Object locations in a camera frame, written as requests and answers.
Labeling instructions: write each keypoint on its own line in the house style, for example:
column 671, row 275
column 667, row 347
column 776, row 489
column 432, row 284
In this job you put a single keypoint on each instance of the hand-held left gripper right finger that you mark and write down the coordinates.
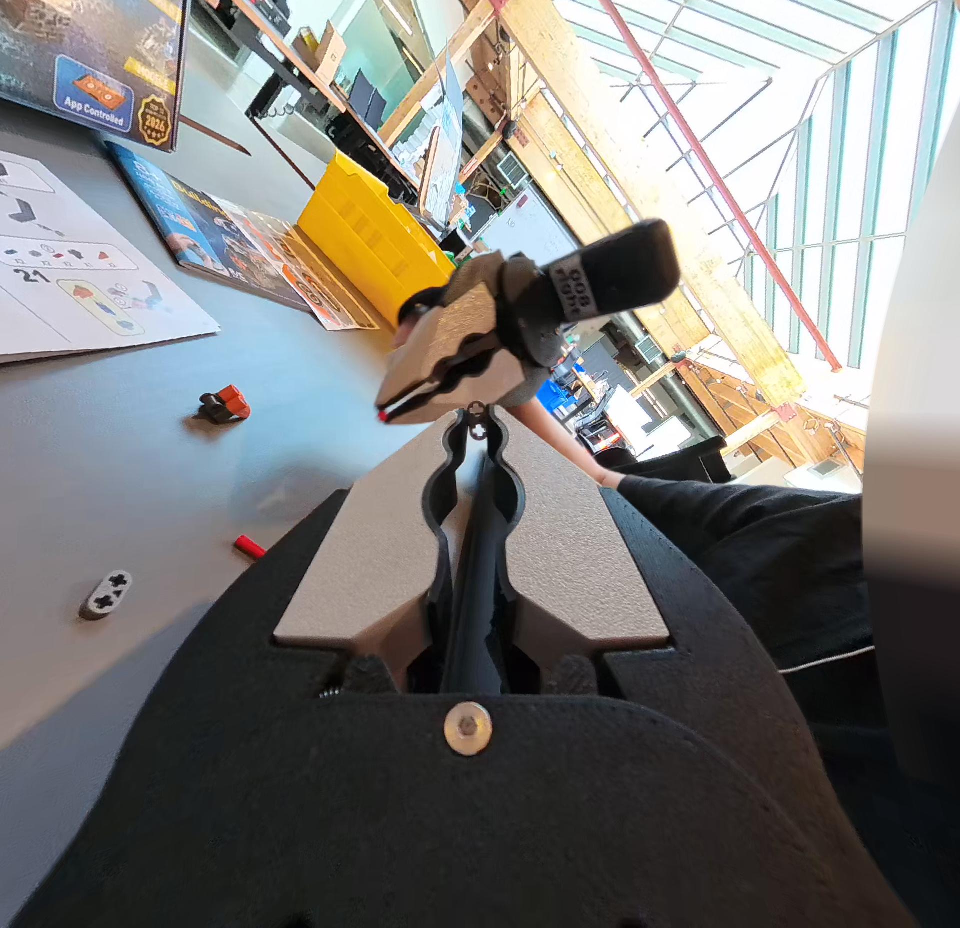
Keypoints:
column 577, row 568

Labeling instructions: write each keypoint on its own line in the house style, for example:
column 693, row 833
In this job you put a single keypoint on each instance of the grey two-hole connector brick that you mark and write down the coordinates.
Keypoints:
column 105, row 594
column 478, row 427

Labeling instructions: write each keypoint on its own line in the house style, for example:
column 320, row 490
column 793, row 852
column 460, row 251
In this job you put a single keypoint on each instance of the person's black clothing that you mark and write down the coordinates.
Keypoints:
column 750, row 553

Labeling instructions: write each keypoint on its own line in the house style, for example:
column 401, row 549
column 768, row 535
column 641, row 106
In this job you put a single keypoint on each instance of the background wooden desk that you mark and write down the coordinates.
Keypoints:
column 300, row 61

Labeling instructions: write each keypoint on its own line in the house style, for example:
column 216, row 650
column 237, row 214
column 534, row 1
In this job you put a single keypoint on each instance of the whiteboard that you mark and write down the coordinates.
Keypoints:
column 525, row 226

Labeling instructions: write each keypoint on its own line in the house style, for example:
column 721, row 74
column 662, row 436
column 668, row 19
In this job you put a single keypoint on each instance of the blue robot kit box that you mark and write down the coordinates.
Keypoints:
column 75, row 42

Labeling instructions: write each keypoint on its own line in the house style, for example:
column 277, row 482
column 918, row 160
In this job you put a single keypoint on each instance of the red ceiling pipe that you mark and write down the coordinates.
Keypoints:
column 712, row 170

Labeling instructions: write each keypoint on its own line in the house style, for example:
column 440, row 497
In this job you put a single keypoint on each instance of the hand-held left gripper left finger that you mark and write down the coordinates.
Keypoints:
column 360, row 568

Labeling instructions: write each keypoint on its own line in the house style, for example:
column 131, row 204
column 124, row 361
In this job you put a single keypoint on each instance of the open white instruction booklet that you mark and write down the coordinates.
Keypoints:
column 90, row 283

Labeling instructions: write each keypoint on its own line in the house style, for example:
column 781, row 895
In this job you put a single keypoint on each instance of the black office chair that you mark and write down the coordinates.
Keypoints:
column 675, row 455

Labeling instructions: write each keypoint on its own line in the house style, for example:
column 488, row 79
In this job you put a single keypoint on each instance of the orange and black toy piece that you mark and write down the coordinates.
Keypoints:
column 225, row 405

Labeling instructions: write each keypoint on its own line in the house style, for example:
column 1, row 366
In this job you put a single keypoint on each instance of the yellow plastic bin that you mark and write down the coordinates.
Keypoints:
column 367, row 245

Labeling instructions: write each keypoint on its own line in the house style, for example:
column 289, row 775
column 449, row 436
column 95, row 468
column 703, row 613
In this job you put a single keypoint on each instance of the blue robot cover booklet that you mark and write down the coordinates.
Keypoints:
column 172, row 215

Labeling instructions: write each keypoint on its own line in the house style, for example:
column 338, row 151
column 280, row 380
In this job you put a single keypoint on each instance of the brown cardboard box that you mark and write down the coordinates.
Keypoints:
column 322, row 46

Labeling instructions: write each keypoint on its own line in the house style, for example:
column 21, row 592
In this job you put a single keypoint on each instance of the person's right hand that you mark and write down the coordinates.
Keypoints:
column 407, row 331

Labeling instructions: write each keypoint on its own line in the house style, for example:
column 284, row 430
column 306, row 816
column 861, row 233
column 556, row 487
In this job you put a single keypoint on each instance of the person's right forearm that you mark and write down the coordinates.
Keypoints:
column 570, row 440

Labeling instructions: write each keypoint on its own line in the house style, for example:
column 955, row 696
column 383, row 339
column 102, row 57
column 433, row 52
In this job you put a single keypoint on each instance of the wooden framed display board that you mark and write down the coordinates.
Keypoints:
column 442, row 140

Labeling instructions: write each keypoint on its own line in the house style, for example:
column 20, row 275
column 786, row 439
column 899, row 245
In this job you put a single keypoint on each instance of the short red pin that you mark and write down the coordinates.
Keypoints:
column 249, row 546

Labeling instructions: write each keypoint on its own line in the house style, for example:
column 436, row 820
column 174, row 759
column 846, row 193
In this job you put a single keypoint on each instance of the grey desk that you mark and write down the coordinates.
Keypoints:
column 112, row 478

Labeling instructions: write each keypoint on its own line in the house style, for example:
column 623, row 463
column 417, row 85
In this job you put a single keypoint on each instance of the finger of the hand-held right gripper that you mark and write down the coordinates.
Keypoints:
column 450, row 335
column 480, row 388

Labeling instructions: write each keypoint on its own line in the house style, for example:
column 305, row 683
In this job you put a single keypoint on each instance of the orange sticker sheet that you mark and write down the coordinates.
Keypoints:
column 322, row 290

